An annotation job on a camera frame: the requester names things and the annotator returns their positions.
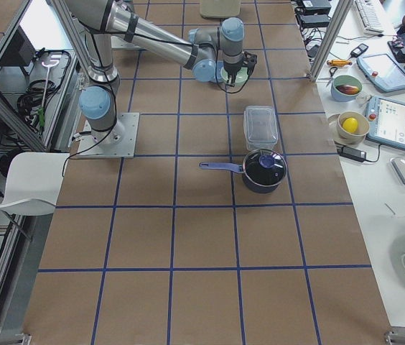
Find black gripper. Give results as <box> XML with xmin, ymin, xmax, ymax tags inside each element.
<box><xmin>223</xmin><ymin>53</ymin><xmax>243</xmax><ymax>87</ymax></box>

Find green bowl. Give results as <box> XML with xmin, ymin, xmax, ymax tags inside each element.
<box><xmin>220</xmin><ymin>67</ymin><xmax>248</xmax><ymax>87</ymax></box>

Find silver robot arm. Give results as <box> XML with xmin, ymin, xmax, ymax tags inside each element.
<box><xmin>62</xmin><ymin>1</ymin><xmax>246</xmax><ymax>157</ymax></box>

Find teal bowl with fruit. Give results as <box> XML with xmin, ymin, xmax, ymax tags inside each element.
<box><xmin>330</xmin><ymin>75</ymin><xmax>363</xmax><ymax>102</ymax></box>

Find beige bowl with lemon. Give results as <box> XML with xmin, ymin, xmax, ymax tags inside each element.
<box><xmin>327</xmin><ymin>111</ymin><xmax>370</xmax><ymax>144</ymax></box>

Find clear plastic food container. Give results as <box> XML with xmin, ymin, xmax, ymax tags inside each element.
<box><xmin>243</xmin><ymin>106</ymin><xmax>279</xmax><ymax>151</ymax></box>

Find dark blue saucepan with lid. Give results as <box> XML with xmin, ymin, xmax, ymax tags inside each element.
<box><xmin>199</xmin><ymin>149</ymin><xmax>287</xmax><ymax>193</ymax></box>

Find scissors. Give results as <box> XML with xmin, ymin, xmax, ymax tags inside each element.
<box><xmin>327</xmin><ymin>66</ymin><xmax>338</xmax><ymax>86</ymax></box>

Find black power adapter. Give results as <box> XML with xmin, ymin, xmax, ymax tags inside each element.
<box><xmin>337</xmin><ymin>145</ymin><xmax>366</xmax><ymax>162</ymax></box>

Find blue teach pendant far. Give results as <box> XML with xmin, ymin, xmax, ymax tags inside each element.
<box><xmin>356</xmin><ymin>53</ymin><xmax>405</xmax><ymax>93</ymax></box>

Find blue teach pendant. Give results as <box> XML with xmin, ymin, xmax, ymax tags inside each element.
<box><xmin>356</xmin><ymin>53</ymin><xmax>405</xmax><ymax>93</ymax></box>
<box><xmin>365</xmin><ymin>96</ymin><xmax>405</xmax><ymax>151</ymax></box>

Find white keyboard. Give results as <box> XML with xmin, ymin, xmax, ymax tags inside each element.
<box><xmin>353</xmin><ymin>0</ymin><xmax>383</xmax><ymax>34</ymax></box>

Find blue teach pendant near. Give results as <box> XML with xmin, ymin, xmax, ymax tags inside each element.
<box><xmin>365</xmin><ymin>96</ymin><xmax>405</xmax><ymax>151</ymax></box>

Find white chair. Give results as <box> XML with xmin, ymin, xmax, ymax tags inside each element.
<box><xmin>0</xmin><ymin>152</ymin><xmax>69</xmax><ymax>216</ymax></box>

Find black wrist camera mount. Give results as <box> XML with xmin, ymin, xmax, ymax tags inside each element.
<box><xmin>243</xmin><ymin>51</ymin><xmax>257</xmax><ymax>77</ymax></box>

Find orange handled tool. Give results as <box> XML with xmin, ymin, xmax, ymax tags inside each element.
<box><xmin>326</xmin><ymin>59</ymin><xmax>353</xmax><ymax>68</ymax></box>

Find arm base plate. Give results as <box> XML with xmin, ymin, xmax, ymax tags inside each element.
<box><xmin>77</xmin><ymin>112</ymin><xmax>140</xmax><ymax>159</ymax></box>
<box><xmin>111</xmin><ymin>35</ymin><xmax>142</xmax><ymax>50</ymax></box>

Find aluminium frame post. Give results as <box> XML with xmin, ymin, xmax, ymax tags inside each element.
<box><xmin>308</xmin><ymin>0</ymin><xmax>353</xmax><ymax>82</ymax></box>

